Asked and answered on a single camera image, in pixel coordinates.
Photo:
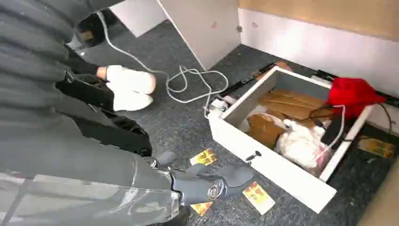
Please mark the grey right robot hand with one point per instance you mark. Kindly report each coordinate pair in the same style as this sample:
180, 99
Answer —
78, 174

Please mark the white shoe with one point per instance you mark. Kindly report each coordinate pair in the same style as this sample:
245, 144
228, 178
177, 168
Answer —
132, 101
131, 79

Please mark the person's leg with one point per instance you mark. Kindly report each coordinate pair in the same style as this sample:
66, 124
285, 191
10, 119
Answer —
79, 64

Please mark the yellow printed card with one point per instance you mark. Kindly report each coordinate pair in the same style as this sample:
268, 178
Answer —
258, 198
201, 208
375, 147
204, 157

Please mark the white plug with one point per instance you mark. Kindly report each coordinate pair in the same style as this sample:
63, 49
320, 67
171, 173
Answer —
223, 104

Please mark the white drawer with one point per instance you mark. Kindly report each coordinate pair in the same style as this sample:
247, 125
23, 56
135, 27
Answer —
271, 168

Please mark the white desk side panel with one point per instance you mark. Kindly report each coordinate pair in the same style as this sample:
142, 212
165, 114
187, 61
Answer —
205, 28

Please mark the white plastic bag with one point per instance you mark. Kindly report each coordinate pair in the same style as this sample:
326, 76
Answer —
299, 145

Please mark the flat brown cardboard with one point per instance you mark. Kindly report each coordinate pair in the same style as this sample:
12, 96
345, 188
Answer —
293, 103

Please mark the red cloth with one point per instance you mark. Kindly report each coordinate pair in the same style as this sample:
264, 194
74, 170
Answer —
352, 95

